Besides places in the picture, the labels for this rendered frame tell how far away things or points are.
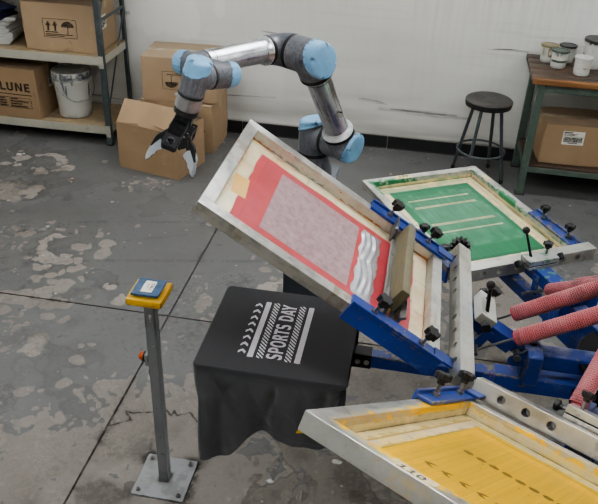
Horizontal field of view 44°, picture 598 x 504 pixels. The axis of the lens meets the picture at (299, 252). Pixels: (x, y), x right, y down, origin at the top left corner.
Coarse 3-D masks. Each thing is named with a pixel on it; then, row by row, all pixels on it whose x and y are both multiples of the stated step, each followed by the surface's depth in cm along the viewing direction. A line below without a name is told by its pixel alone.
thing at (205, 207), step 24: (240, 144) 223; (264, 144) 238; (312, 168) 240; (216, 192) 197; (336, 192) 242; (216, 216) 191; (240, 240) 193; (264, 240) 194; (288, 264) 194; (432, 264) 242; (312, 288) 197; (336, 288) 199; (432, 288) 230; (432, 312) 220
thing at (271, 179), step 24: (264, 168) 229; (264, 192) 219; (288, 192) 227; (312, 192) 236; (312, 216) 225; (336, 216) 234; (336, 240) 224; (360, 240) 232; (384, 240) 242; (384, 264) 231
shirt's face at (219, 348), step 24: (240, 288) 264; (240, 312) 251; (336, 312) 253; (216, 336) 240; (240, 336) 240; (312, 336) 242; (336, 336) 242; (216, 360) 230; (240, 360) 230; (264, 360) 231; (312, 360) 231; (336, 360) 232
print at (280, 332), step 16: (256, 304) 256; (272, 304) 256; (256, 320) 248; (272, 320) 248; (288, 320) 249; (304, 320) 249; (256, 336) 241; (272, 336) 241; (288, 336) 241; (304, 336) 242; (240, 352) 233; (256, 352) 234; (272, 352) 234; (288, 352) 234; (304, 352) 235
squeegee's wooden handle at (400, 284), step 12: (408, 228) 234; (396, 240) 237; (408, 240) 227; (396, 252) 229; (408, 252) 222; (396, 264) 222; (408, 264) 216; (396, 276) 215; (408, 276) 211; (396, 288) 209; (408, 288) 206; (396, 300) 206
